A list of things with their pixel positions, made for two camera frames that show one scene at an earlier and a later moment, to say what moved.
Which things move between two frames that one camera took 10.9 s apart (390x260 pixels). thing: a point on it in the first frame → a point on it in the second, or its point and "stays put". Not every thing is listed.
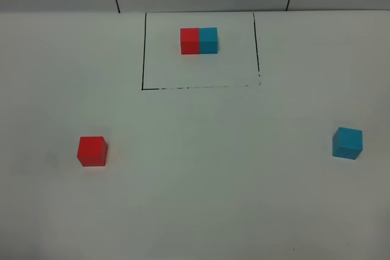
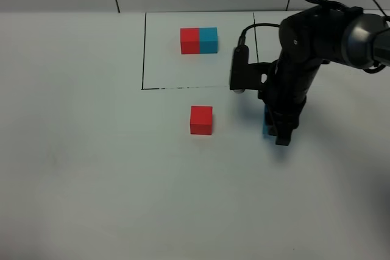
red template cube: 189,41 stays put
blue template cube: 208,40 stays put
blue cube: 347,142 → 265,133
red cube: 92,151 → 201,120
